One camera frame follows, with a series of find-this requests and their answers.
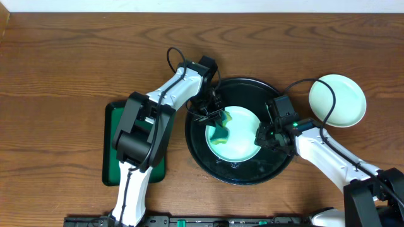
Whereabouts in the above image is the green sponge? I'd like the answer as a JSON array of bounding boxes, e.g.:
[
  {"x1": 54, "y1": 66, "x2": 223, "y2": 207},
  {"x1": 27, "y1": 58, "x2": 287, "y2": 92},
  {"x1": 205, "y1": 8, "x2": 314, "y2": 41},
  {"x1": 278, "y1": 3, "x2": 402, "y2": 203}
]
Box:
[{"x1": 210, "y1": 111, "x2": 232, "y2": 145}]

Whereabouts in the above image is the light green plate front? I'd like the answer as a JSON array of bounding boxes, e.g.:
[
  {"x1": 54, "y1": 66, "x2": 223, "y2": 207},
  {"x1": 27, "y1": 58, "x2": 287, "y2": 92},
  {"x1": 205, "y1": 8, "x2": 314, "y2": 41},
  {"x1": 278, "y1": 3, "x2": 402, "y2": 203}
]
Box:
[{"x1": 205, "y1": 106, "x2": 261, "y2": 162}]

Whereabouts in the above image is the light green plate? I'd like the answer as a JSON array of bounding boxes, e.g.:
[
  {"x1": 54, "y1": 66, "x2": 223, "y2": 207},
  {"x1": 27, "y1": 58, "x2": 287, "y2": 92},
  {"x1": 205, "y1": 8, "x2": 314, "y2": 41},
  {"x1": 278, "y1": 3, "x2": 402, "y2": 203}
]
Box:
[
  {"x1": 309, "y1": 74, "x2": 367, "y2": 127},
  {"x1": 205, "y1": 106, "x2": 261, "y2": 162}
]

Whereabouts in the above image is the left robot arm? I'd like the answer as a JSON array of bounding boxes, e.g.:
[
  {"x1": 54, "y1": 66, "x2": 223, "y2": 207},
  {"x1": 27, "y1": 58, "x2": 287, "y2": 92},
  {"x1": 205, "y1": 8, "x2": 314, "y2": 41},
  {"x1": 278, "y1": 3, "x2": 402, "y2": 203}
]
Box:
[{"x1": 108, "y1": 55, "x2": 222, "y2": 226}]

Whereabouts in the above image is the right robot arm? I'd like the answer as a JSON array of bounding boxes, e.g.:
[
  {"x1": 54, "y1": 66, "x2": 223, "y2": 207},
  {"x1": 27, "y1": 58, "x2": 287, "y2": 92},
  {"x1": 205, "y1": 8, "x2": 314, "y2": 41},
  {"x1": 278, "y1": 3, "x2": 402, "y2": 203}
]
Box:
[{"x1": 255, "y1": 95, "x2": 403, "y2": 226}]

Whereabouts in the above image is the round black serving tray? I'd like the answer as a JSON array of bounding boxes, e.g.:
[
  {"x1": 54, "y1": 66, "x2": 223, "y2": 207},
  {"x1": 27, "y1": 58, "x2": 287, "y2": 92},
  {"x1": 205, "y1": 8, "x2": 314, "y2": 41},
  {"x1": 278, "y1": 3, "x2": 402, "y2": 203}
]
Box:
[{"x1": 185, "y1": 78, "x2": 292, "y2": 185}]

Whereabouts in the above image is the green rectangular tray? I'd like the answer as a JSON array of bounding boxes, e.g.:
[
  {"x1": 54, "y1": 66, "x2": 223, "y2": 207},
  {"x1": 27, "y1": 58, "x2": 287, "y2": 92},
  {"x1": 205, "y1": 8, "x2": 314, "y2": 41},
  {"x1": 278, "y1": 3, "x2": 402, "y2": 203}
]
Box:
[{"x1": 102, "y1": 100, "x2": 166, "y2": 186}]

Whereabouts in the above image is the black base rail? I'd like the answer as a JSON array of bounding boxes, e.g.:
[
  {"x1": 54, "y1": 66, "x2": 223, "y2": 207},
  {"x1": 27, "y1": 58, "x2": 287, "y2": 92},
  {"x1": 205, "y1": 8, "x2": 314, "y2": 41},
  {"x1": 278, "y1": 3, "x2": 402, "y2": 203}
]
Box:
[{"x1": 63, "y1": 216, "x2": 313, "y2": 227}]

